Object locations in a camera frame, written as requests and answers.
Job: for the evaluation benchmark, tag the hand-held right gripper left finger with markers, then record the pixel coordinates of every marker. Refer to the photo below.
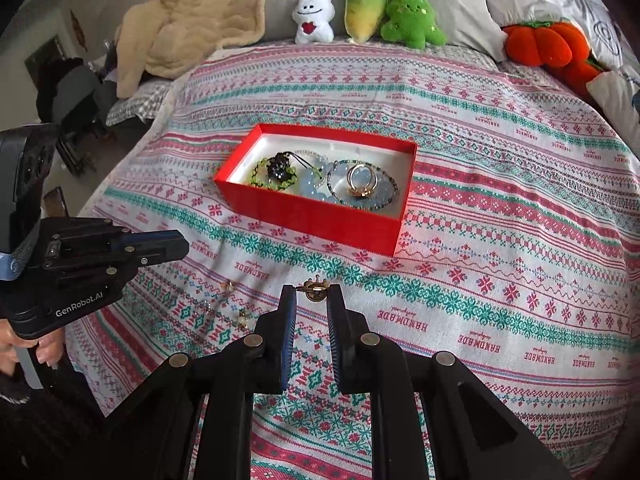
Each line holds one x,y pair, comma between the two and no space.
289,340

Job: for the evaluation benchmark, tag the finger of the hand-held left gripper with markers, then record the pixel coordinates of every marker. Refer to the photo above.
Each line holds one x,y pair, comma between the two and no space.
160,247

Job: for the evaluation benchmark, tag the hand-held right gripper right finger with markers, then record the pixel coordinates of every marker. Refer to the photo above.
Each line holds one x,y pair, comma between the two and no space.
337,345

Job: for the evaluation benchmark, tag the red cardboard box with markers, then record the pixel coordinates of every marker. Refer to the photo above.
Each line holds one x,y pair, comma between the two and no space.
310,220

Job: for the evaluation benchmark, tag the person's left forearm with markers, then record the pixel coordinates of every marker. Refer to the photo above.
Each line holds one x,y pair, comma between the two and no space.
40,425

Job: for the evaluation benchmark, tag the person's left hand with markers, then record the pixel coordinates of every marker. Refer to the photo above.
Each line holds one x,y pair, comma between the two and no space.
50,352

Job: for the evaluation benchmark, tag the small silver earring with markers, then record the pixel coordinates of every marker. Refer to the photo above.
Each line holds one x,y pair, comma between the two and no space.
206,305

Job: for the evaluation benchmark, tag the black stand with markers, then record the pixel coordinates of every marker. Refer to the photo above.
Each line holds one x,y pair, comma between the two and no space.
75,150

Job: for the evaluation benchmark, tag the grey checked sheet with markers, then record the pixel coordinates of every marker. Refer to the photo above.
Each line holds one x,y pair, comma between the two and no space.
135,105

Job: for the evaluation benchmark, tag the printed blanket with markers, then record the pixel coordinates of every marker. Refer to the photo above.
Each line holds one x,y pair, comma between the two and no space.
475,270

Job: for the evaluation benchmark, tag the dark clothes pile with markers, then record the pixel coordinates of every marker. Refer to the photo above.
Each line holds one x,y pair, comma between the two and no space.
70,90

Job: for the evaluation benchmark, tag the beige fleece blanket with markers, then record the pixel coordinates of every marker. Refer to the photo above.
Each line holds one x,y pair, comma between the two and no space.
200,25

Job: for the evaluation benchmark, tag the white bunny plush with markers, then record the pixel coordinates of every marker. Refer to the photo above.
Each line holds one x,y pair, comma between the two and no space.
314,17

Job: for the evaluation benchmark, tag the yellow green radish plush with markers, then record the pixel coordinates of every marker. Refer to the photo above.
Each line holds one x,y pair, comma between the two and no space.
365,7

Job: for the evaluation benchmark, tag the green tree plush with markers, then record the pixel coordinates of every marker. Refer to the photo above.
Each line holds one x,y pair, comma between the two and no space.
411,17

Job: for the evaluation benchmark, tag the grey pillow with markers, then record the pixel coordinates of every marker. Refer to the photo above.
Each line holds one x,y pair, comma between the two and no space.
460,15

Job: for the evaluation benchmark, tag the orange pumpkin plush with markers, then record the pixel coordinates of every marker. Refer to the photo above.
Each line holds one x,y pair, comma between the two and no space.
545,45

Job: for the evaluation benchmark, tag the white deer pillow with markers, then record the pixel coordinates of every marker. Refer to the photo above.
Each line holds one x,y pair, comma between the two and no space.
612,92

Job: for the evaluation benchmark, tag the black wall frame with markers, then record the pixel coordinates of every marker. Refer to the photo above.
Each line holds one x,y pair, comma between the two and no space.
45,55

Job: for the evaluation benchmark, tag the wall picture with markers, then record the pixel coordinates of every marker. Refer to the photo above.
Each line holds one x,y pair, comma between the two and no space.
76,30

